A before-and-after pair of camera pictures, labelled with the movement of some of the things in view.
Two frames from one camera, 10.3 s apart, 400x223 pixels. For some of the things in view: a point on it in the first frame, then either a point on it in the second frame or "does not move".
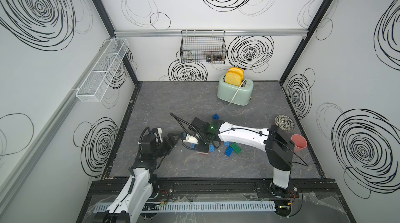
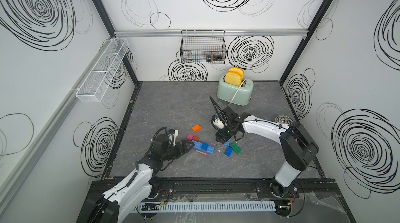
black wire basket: x=203 y=46 does not move
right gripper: x=202 y=149 to x=221 y=138
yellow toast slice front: x=233 y=78 does not move
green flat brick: x=235 y=148 does not move
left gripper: x=169 y=146 to x=184 y=148
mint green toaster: x=226 y=91 does not move
